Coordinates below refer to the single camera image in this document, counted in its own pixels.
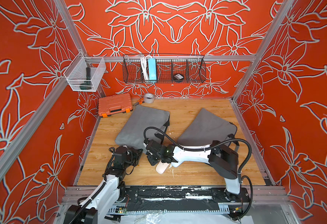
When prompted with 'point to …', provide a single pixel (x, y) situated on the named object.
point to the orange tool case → (115, 104)
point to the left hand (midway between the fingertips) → (144, 148)
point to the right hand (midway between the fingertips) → (147, 155)
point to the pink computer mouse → (161, 167)
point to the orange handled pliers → (140, 101)
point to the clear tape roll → (148, 98)
